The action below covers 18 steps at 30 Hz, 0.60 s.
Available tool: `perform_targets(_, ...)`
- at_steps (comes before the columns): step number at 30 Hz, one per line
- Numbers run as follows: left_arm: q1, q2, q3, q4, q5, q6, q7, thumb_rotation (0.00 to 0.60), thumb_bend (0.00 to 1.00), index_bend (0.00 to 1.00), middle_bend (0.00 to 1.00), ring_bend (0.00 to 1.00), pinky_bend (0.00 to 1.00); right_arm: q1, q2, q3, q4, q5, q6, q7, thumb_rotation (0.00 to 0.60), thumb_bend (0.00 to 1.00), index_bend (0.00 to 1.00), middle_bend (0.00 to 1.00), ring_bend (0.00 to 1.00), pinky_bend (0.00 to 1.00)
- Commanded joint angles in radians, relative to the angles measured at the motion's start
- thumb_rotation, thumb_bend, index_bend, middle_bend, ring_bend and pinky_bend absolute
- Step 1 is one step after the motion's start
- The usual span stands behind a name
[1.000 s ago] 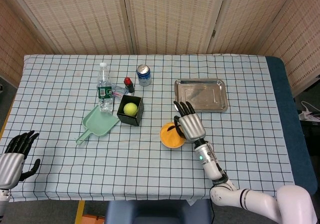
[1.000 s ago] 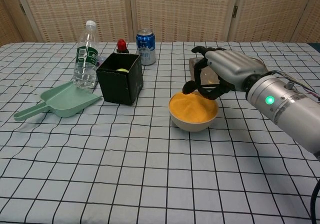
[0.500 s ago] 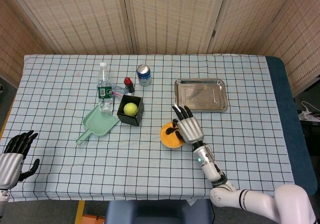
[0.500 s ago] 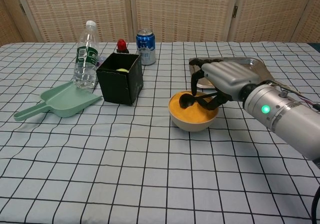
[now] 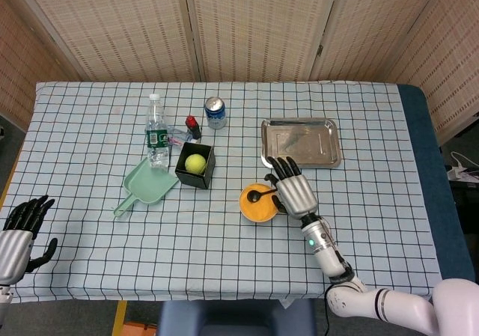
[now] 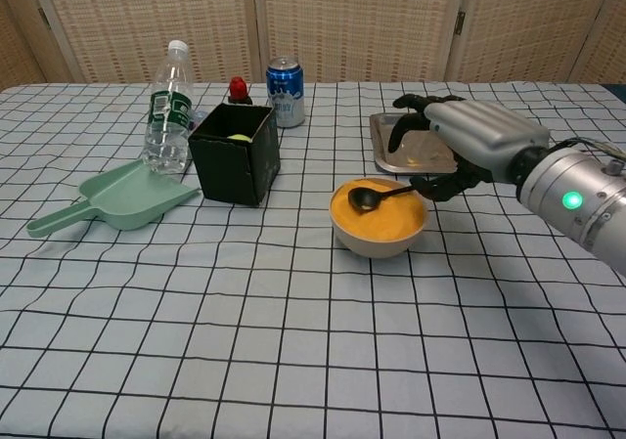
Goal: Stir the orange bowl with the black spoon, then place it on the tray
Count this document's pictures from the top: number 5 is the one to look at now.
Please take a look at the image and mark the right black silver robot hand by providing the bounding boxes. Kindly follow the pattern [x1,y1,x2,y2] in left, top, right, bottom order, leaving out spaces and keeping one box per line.
[263,156,319,219]

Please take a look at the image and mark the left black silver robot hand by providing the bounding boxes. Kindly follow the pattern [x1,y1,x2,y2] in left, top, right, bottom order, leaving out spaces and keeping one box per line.
[0,195,59,287]

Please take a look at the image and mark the black plastic spoon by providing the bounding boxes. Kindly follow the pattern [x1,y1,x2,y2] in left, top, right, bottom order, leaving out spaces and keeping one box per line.
[247,186,280,204]

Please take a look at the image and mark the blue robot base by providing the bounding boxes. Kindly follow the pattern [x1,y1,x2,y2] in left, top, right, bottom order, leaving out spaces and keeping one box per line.
[157,299,317,336]

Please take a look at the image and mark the cream round bowl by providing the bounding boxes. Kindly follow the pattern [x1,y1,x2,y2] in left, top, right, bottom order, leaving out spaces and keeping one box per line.
[239,183,281,224]

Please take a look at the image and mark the rectangular steel tray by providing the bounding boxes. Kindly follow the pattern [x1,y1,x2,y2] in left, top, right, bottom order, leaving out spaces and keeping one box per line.
[260,117,343,170]

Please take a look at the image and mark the black open cube box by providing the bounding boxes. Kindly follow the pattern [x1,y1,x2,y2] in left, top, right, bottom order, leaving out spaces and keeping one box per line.
[174,141,217,190]

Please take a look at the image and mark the yellow-green tennis ball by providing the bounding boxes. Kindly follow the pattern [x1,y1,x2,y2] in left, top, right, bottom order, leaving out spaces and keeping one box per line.
[184,153,207,175]

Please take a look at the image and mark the blue drink can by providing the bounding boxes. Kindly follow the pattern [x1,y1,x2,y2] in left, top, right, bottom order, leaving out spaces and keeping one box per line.
[204,96,228,130]

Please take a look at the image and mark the light blue checked tablecloth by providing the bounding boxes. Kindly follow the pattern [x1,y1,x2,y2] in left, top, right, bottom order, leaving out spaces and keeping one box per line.
[0,81,446,302]

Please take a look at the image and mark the small black red-capped bottle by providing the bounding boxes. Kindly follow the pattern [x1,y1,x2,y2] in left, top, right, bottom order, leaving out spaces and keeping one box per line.
[186,114,203,142]

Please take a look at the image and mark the clear plastic packet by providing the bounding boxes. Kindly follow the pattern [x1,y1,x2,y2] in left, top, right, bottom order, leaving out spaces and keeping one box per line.
[167,125,194,153]

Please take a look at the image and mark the dark blue padded table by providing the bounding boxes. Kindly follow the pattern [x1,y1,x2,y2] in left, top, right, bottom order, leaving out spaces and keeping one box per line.
[396,84,476,296]

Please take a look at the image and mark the orange box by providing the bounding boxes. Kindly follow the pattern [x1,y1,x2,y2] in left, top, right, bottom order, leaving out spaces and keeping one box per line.
[122,323,158,336]

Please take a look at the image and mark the green plastic dustpan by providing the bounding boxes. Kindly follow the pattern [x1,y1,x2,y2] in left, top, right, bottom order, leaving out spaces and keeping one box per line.
[113,156,180,219]

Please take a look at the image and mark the clear plastic water bottle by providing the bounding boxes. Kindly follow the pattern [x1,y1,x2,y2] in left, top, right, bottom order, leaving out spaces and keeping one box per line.
[144,93,171,169]

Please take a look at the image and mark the woven bamboo folding screen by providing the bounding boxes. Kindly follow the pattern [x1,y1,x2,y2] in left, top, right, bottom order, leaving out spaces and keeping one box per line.
[0,0,479,146]

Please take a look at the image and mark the white cables and adapter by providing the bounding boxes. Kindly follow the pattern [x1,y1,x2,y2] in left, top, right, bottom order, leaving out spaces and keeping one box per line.
[445,150,479,182]

